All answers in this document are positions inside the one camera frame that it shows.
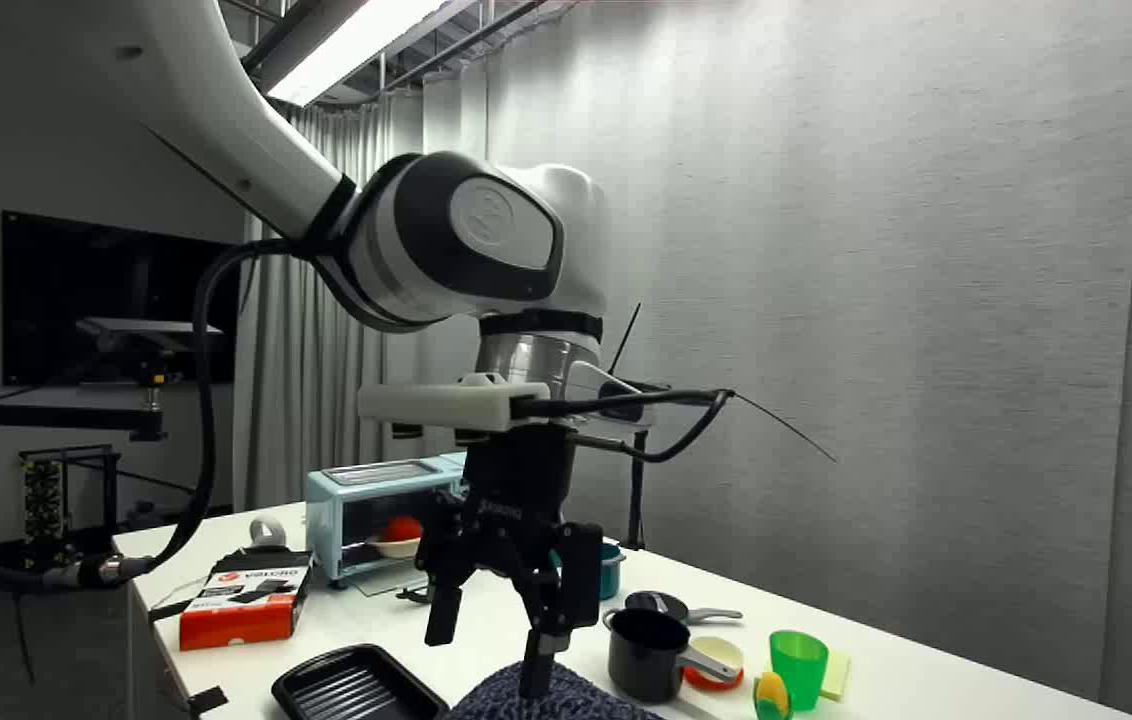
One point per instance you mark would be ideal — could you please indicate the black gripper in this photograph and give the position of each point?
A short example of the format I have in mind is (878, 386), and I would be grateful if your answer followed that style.
(519, 492)

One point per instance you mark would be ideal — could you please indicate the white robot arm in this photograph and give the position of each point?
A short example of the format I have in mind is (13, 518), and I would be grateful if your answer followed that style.
(458, 241)

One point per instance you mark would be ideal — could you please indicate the red toy food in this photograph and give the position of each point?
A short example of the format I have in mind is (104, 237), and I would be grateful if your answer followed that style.
(405, 530)

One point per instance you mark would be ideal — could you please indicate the light blue toaster oven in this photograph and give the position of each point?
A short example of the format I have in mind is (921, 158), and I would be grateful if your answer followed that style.
(348, 522)

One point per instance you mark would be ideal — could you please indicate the pink round dish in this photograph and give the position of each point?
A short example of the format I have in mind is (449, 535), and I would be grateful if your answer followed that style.
(727, 659)

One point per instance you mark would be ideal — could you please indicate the black flat object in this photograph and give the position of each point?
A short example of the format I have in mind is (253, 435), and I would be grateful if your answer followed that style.
(257, 558)

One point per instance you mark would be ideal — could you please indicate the grey tape roll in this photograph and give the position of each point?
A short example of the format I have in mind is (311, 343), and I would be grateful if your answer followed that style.
(265, 535)

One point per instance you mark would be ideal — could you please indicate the orange white cardboard box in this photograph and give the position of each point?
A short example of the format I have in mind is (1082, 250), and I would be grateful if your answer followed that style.
(236, 622)

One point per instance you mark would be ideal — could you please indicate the yellow green toy fruit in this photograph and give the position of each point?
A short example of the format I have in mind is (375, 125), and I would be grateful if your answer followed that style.
(769, 699)

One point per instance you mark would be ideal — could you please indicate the black table clamp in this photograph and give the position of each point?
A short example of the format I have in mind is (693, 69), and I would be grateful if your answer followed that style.
(205, 703)

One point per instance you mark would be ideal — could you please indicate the green plastic cup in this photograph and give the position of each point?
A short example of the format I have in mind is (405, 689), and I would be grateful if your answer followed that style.
(799, 665)

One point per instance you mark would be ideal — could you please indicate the yellow sponge cloth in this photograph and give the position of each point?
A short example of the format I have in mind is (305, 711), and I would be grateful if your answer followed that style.
(838, 676)

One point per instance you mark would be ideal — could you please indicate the black metal rack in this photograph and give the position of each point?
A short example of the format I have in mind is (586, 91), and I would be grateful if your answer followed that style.
(44, 503)

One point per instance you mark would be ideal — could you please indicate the grey curtain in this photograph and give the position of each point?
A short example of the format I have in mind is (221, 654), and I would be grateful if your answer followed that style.
(924, 335)

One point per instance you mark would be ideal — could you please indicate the long ceiling light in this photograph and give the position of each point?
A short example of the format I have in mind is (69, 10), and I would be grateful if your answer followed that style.
(347, 45)

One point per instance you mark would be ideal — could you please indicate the black camera tripod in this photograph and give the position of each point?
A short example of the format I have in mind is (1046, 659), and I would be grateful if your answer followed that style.
(638, 504)

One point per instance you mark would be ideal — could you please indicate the black wall monitor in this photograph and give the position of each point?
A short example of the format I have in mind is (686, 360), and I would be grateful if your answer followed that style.
(69, 283)

